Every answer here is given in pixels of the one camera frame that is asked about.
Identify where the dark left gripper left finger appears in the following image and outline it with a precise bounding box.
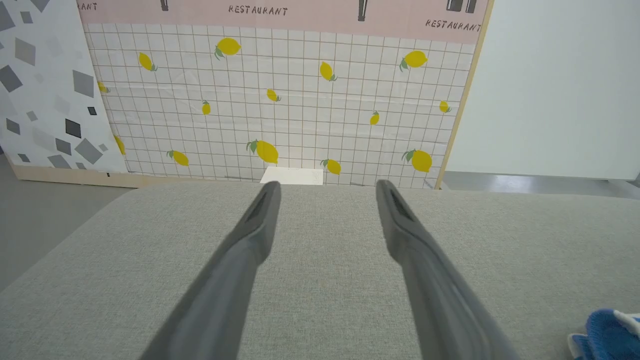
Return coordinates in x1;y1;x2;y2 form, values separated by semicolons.
139;180;282;360

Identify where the blue jersey number 23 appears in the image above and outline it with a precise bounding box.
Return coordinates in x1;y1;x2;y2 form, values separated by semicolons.
567;308;640;360

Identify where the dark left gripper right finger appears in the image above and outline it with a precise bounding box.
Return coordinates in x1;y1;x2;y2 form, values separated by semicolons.
375;179;521;360

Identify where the white box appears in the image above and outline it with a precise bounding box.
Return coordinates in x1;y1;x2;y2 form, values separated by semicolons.
260;166;324;186

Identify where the grey terrazzo print panel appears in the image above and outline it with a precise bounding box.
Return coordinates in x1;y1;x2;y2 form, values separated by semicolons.
0;0;130;177

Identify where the lemon print grid panel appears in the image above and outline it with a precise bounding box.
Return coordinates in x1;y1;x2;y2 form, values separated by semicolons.
77;0;496;191

